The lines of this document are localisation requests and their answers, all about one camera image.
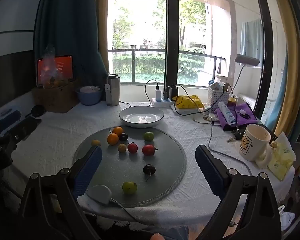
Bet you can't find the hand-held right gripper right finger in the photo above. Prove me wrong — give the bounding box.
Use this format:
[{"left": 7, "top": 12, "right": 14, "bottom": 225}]
[{"left": 195, "top": 144, "right": 283, "bottom": 240}]

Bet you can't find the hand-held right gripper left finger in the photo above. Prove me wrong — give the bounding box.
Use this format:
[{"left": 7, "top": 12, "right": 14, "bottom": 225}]
[{"left": 19, "top": 145, "right": 103, "bottom": 240}]

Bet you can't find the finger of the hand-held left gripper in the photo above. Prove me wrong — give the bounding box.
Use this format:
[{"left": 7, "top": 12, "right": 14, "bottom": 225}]
[{"left": 1, "top": 130, "right": 24, "bottom": 153}]

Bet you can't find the white plate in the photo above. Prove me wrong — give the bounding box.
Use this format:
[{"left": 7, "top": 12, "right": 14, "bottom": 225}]
[{"left": 119, "top": 106, "right": 165, "bottom": 127}]

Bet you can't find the black round object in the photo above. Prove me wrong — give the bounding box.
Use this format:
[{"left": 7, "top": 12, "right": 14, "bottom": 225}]
[{"left": 25, "top": 104, "right": 47, "bottom": 118}]

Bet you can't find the key bunch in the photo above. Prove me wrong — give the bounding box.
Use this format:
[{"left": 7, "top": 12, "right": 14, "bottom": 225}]
[{"left": 226, "top": 129, "right": 247, "bottom": 143}]

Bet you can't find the round grey glass mat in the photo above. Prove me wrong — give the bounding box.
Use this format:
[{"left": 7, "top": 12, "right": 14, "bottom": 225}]
[{"left": 72, "top": 126, "right": 187, "bottom": 208}]

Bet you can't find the white textured tablecloth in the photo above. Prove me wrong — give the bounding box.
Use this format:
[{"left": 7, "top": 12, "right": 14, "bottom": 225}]
[{"left": 0, "top": 101, "right": 295, "bottom": 227}]

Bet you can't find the white printed mug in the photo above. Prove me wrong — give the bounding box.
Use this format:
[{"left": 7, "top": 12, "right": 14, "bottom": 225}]
[{"left": 238, "top": 124, "right": 274, "bottom": 168}]

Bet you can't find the white tube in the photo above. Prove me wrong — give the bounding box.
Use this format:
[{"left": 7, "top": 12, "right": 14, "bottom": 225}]
[{"left": 217, "top": 102, "right": 237, "bottom": 125}]

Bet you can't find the cardboard box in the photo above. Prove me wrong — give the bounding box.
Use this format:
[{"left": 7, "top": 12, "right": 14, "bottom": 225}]
[{"left": 31, "top": 80, "right": 82, "bottom": 113}]

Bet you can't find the purple pouch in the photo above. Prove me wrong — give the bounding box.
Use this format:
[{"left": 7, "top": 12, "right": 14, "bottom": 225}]
[{"left": 214, "top": 102, "right": 258, "bottom": 132}]

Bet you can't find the yellow plastic bag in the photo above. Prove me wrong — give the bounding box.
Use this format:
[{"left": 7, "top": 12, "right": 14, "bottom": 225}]
[{"left": 172, "top": 95, "right": 205, "bottom": 110}]

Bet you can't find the blue bowl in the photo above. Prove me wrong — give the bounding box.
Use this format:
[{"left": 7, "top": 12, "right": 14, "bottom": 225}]
[{"left": 76, "top": 87, "right": 103, "bottom": 106}]

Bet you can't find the white plastic basket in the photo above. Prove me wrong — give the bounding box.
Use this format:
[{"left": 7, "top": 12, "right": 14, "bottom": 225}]
[{"left": 207, "top": 84, "right": 231, "bottom": 109}]

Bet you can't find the yellow tissue packet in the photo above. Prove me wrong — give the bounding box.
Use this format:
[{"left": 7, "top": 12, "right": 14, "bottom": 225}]
[{"left": 267, "top": 131, "right": 297, "bottom": 182}]

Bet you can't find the small white bowl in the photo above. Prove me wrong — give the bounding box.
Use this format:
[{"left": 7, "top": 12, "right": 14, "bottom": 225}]
[{"left": 79, "top": 86, "right": 101, "bottom": 94}]

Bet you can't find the white power strip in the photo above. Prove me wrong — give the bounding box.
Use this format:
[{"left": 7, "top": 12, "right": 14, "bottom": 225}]
[{"left": 151, "top": 97, "right": 177, "bottom": 107}]

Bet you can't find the steel thermos cup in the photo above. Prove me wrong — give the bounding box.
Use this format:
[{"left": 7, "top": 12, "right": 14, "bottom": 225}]
[{"left": 105, "top": 74, "right": 120, "bottom": 107}]

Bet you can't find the black charger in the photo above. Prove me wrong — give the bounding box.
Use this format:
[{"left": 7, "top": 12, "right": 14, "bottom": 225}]
[{"left": 166, "top": 86, "right": 178, "bottom": 99}]

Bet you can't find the white plastic bag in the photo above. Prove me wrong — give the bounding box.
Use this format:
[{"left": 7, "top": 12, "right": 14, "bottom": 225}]
[{"left": 277, "top": 205, "right": 297, "bottom": 228}]

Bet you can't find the tablet with red screen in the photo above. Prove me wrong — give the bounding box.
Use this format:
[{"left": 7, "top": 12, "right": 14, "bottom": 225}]
[{"left": 36, "top": 54, "right": 74, "bottom": 87}]

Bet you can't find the balcony railing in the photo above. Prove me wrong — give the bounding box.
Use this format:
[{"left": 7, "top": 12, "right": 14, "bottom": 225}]
[{"left": 107, "top": 47, "right": 228, "bottom": 84}]

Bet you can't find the white desk lamp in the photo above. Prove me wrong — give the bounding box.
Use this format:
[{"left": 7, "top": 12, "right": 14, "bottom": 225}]
[{"left": 230, "top": 54, "right": 260, "bottom": 98}]

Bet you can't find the yellow curtain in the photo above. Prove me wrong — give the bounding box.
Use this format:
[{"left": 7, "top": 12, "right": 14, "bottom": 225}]
[
  {"left": 95, "top": 0, "right": 113, "bottom": 73},
  {"left": 272, "top": 0, "right": 300, "bottom": 138}
]

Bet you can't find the teal curtain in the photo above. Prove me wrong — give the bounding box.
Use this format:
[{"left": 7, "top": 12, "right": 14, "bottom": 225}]
[{"left": 34, "top": 0, "right": 109, "bottom": 85}]

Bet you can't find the light blue towel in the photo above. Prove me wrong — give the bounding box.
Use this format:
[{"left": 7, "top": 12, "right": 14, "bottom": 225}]
[{"left": 240, "top": 19, "right": 262, "bottom": 67}]

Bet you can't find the white plug adapter with cable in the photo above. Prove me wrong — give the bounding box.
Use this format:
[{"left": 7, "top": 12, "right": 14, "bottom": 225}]
[{"left": 86, "top": 184, "right": 140, "bottom": 223}]

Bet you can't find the grey cable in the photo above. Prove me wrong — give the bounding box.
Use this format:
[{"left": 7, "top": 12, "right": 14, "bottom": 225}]
[{"left": 207, "top": 116, "right": 253, "bottom": 177}]

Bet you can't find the black cable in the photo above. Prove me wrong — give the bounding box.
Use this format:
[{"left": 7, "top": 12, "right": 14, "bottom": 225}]
[
  {"left": 169, "top": 85, "right": 212, "bottom": 117},
  {"left": 144, "top": 79, "right": 160, "bottom": 107}
]

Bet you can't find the dark window frame post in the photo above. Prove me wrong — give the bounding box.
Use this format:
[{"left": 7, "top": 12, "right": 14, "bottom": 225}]
[{"left": 165, "top": 0, "right": 180, "bottom": 100}]

